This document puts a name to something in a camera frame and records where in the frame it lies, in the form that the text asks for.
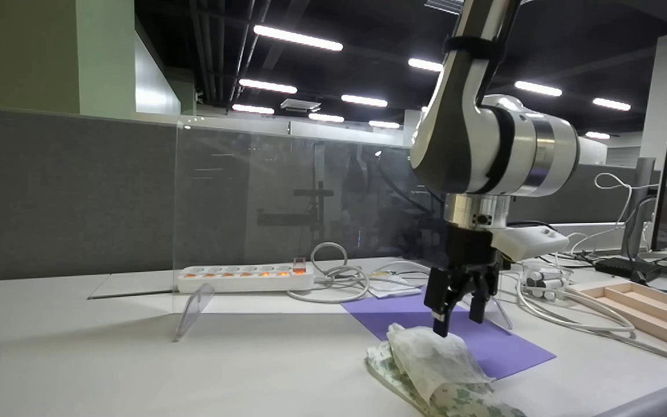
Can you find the white power strip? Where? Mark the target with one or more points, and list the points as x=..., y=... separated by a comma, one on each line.
x=241, y=279

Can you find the white green floral cloth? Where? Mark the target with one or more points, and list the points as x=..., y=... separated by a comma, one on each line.
x=438, y=372

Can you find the grey monitor stand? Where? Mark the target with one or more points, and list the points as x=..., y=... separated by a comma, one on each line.
x=643, y=210

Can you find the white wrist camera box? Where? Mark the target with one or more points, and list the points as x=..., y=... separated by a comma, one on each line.
x=531, y=241

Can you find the clear acrylic countertop shield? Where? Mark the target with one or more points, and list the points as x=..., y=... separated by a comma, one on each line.
x=272, y=193

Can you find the ceiling strip light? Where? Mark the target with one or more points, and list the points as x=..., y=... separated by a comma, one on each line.
x=254, y=109
x=611, y=106
x=296, y=38
x=424, y=66
x=537, y=89
x=365, y=101
x=267, y=87
x=325, y=117

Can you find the wooden tray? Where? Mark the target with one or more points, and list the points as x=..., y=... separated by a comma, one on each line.
x=650, y=314

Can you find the green building column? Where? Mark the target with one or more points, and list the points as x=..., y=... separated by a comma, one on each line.
x=34, y=55

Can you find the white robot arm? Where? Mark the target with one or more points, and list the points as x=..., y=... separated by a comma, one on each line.
x=487, y=117

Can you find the purple mat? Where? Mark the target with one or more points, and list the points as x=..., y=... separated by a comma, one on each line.
x=504, y=351

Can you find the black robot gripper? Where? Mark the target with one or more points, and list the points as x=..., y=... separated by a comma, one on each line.
x=469, y=262

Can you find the grey table edge rail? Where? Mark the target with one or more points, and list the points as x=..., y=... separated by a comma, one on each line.
x=658, y=401

